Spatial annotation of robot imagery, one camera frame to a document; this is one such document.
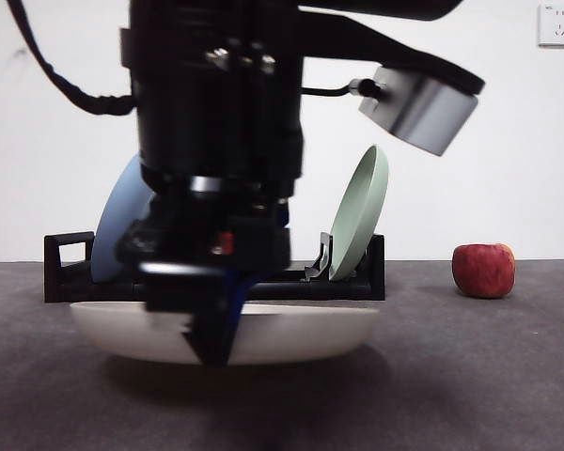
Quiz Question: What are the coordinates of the pale grey camera box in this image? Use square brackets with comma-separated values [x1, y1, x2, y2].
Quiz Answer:
[358, 65, 479, 158]

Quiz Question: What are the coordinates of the thin black camera cable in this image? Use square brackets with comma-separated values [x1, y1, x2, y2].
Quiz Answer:
[300, 78, 380, 99]

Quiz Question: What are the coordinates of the black braided cable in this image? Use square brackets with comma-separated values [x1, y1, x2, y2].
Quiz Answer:
[7, 0, 137, 117]

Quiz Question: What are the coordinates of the red apple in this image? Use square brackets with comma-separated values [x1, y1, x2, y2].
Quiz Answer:
[452, 242, 517, 300]

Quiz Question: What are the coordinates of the pale yellow plate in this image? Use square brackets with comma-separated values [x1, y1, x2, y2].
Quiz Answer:
[69, 302, 381, 366]

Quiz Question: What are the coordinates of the black plate rack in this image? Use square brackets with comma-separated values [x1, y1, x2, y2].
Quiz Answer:
[43, 230, 386, 304]

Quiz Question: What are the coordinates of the white wall socket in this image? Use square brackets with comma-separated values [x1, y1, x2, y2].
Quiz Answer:
[537, 3, 564, 49]

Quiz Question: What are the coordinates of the pale green plate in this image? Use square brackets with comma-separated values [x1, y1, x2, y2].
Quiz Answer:
[327, 144, 390, 282]

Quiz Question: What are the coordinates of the pale blue plate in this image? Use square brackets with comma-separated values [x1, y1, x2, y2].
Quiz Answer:
[92, 154, 156, 285]

